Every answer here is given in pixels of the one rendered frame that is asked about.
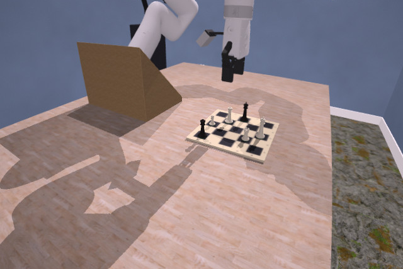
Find white chess king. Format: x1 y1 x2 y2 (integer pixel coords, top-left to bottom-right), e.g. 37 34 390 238
256 117 266 139

